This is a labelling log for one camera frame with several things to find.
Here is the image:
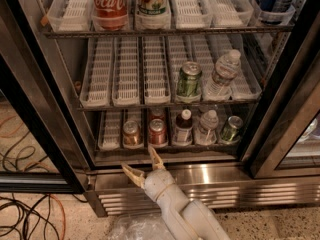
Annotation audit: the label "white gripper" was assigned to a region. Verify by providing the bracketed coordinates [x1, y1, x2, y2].
[121, 145, 175, 201]

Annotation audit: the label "orange soda can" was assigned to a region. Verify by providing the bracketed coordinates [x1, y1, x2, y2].
[123, 120, 141, 146]

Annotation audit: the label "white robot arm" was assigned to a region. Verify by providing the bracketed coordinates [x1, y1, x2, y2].
[121, 145, 231, 240]

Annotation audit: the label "red soda can front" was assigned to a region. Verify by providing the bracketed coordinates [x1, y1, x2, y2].
[148, 119, 166, 145]

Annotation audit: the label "red soda can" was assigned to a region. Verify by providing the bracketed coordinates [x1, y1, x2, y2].
[148, 119, 166, 145]
[149, 108, 166, 121]

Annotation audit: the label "red soda can rear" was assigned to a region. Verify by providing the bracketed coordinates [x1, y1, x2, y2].
[149, 108, 166, 121]

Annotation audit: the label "small water bottle bottom shelf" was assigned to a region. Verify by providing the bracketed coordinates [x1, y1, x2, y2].
[196, 110, 219, 146]

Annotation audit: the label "green can bottom shelf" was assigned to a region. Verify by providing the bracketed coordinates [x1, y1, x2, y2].
[220, 116, 243, 143]

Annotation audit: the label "green can shelf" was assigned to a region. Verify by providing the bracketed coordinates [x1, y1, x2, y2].
[176, 61, 202, 98]
[220, 116, 243, 143]

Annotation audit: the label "green can middle shelf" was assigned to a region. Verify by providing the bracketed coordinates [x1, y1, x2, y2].
[176, 61, 202, 98]

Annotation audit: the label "left glass fridge door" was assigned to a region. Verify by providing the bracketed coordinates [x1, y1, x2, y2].
[0, 0, 89, 193]

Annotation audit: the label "glass fridge door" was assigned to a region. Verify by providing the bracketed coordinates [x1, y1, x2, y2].
[0, 0, 89, 193]
[248, 15, 320, 179]

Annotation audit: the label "water bottle middle shelf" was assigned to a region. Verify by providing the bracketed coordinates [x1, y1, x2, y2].
[203, 49, 241, 100]

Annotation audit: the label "right glass fridge door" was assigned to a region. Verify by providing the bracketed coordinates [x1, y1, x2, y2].
[248, 15, 320, 179]

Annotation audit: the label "green white soda can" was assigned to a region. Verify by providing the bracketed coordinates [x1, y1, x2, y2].
[137, 0, 168, 29]

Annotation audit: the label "red Coca-Cola can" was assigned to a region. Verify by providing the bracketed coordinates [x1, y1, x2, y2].
[93, 0, 128, 30]

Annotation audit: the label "dark juice bottle white cap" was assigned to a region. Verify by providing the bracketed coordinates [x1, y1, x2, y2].
[173, 109, 193, 146]

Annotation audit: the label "clear plastic bag bin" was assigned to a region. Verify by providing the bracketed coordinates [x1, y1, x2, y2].
[108, 207, 224, 240]

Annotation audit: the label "bottom wire shelf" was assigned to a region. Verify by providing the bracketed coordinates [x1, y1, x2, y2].
[94, 143, 243, 153]

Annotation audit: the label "wire shelf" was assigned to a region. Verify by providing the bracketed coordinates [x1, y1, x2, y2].
[42, 25, 294, 39]
[77, 98, 260, 112]
[94, 143, 243, 153]

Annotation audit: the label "middle wire shelf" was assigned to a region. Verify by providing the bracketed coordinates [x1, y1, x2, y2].
[77, 98, 260, 112]

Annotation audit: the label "black and orange floor cables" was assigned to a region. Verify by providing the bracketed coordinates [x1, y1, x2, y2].
[0, 115, 88, 240]

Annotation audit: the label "top wire shelf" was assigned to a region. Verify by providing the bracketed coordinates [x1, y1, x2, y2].
[42, 25, 294, 39]

